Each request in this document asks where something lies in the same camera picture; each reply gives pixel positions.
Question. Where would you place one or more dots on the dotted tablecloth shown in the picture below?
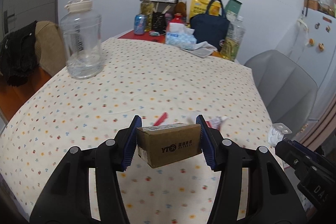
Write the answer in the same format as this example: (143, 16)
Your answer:
(144, 82)

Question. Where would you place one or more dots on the black jacket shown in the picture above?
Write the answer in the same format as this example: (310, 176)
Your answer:
(18, 53)

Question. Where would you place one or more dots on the red plastic strip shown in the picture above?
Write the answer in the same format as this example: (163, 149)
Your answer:
(161, 119)

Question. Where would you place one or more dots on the white cloth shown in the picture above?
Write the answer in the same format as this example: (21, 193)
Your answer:
(200, 48)

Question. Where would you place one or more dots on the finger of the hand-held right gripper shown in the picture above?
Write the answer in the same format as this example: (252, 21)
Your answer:
(291, 154)
(307, 149)

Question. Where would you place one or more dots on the blue soda can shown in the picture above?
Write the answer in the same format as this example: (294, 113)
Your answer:
(140, 24)

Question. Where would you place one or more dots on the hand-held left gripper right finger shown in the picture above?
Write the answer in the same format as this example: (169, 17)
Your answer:
(207, 145)

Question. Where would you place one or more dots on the crumpled white red wrapper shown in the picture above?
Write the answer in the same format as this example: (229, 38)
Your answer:
(216, 121)

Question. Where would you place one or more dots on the black mesh holder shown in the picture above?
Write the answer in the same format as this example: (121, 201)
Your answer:
(158, 20)

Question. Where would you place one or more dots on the white refrigerator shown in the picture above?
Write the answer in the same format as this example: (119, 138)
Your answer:
(321, 69)

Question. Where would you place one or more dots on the small cardboard box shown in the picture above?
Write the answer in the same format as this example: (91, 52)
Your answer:
(168, 144)

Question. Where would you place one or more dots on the pill blister pack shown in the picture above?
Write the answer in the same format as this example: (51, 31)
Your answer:
(278, 133)

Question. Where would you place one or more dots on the navy tote bag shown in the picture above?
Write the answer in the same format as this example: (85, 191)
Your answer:
(210, 28)

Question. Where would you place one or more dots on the blue tissue pack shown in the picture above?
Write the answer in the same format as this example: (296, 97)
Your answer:
(179, 35)

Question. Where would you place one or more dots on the large clear water bottle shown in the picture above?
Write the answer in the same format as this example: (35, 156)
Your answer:
(81, 43)

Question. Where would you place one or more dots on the cooking oil bottle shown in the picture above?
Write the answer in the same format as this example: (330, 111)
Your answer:
(232, 40)
(147, 12)

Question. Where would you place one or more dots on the grey chair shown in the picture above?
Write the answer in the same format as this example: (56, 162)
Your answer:
(281, 87)

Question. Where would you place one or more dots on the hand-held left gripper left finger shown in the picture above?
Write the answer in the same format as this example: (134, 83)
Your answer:
(131, 145)

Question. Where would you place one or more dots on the green carton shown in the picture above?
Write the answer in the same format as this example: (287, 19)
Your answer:
(233, 6)

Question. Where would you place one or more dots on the yellow snack bag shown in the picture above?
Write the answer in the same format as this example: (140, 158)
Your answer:
(200, 5)

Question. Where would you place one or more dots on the orange fridge magnet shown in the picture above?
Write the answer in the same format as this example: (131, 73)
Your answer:
(311, 41)
(320, 47)

